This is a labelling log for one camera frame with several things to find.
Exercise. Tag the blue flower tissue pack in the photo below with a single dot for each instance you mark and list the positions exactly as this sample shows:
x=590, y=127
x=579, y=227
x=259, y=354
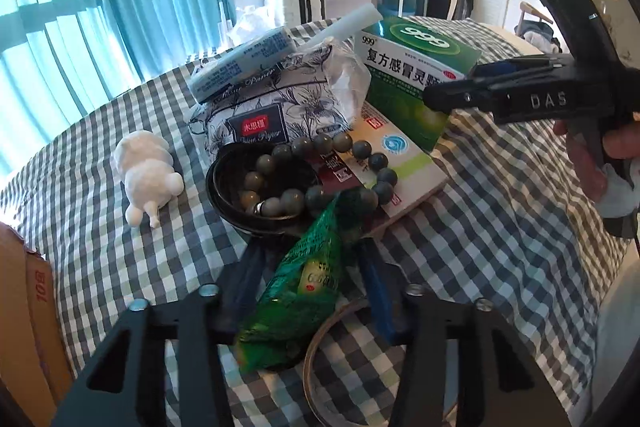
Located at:
x=216, y=79

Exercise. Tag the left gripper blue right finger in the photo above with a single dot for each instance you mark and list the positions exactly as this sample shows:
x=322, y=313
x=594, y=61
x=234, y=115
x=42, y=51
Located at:
x=384, y=285

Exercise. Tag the cardboard box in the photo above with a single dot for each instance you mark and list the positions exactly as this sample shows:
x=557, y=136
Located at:
x=34, y=367

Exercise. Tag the person right hand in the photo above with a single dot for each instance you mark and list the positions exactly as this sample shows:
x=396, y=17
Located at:
x=623, y=143

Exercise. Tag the masking tape roll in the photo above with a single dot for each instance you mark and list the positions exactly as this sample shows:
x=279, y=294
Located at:
x=350, y=374

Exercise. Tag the floral tissue paper pack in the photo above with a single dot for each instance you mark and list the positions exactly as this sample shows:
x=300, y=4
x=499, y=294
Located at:
x=295, y=100

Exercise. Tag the orange white medicine box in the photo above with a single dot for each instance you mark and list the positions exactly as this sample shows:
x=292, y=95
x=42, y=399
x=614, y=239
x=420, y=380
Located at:
x=418, y=176

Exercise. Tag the green snack packet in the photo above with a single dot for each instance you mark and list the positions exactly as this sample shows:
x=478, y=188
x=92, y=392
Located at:
x=302, y=293

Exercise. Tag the green 999 medicine box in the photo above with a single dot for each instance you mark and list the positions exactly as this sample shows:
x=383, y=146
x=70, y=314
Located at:
x=404, y=58

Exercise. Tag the wooden chair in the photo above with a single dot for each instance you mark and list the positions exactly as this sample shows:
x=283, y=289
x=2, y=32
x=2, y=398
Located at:
x=536, y=28

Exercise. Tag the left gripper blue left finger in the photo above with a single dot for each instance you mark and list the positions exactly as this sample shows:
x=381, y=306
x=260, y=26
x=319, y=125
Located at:
x=238, y=286

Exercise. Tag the teal curtain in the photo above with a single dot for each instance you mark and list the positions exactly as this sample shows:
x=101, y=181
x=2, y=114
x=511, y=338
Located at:
x=62, y=59

